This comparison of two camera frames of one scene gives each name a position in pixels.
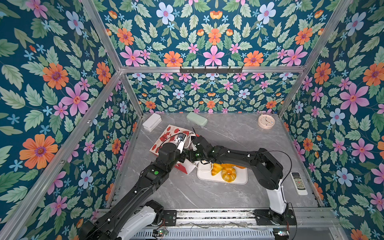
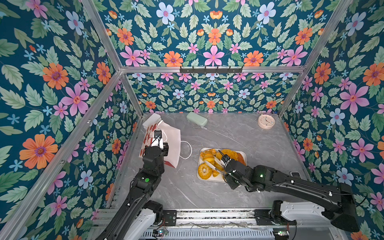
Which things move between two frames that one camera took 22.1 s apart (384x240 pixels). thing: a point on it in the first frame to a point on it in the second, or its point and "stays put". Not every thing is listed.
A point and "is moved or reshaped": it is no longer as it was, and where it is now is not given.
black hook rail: (211, 71) stays put
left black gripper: (183, 156) to (165, 148)
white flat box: (152, 122) stays put
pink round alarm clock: (266, 121) stays put
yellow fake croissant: (215, 168) is moved or reshaped
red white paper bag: (167, 136) to (170, 134)
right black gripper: (190, 154) to (227, 178)
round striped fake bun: (228, 175) is moved or reshaped
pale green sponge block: (197, 119) stays put
